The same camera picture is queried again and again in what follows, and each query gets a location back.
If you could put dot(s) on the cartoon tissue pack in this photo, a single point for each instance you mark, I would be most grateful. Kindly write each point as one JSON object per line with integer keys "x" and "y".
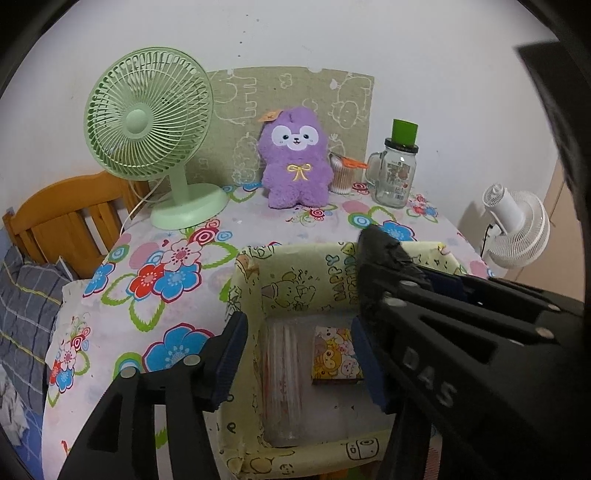
{"x": 334, "y": 357}

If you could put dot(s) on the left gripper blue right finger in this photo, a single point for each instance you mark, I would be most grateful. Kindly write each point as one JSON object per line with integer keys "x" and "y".
{"x": 369, "y": 364}

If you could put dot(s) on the beige wardrobe door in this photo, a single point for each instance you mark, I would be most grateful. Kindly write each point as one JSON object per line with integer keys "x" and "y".
{"x": 560, "y": 268}

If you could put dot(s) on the grey plaid bedding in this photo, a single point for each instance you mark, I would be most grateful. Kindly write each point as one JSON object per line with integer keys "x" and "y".
{"x": 31, "y": 297}

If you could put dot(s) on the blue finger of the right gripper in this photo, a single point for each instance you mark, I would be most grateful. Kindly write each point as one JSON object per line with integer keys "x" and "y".
{"x": 450, "y": 285}

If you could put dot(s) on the yellow cartoon storage box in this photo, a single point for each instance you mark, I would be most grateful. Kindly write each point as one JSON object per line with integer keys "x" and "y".
{"x": 307, "y": 285}

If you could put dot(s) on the wooden bed headboard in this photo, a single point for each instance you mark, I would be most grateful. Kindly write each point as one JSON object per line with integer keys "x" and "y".
{"x": 70, "y": 219}

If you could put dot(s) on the clear striped plastic pack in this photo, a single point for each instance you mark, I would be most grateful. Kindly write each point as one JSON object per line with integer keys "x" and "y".
{"x": 282, "y": 411}

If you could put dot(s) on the purple plush toy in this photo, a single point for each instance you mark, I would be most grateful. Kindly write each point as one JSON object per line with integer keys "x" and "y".
{"x": 295, "y": 153}

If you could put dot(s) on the floral tablecloth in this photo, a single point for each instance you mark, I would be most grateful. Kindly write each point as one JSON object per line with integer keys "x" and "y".
{"x": 160, "y": 295}

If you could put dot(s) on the black plastic bag bundle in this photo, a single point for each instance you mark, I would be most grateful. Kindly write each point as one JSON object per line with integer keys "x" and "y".
{"x": 380, "y": 251}

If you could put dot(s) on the cotton swab jar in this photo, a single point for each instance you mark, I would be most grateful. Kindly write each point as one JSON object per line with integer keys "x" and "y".
{"x": 346, "y": 170}

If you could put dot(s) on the glass jar green lid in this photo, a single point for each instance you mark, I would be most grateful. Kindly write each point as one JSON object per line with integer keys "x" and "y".
{"x": 391, "y": 172}

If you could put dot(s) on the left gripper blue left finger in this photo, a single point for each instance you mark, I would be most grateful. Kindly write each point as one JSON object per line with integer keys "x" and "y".
{"x": 228, "y": 349}

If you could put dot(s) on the white standing fan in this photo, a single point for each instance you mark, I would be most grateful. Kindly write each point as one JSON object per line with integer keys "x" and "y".
{"x": 524, "y": 226}

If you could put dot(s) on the green desk fan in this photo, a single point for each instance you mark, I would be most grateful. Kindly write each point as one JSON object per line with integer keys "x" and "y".
{"x": 146, "y": 117}

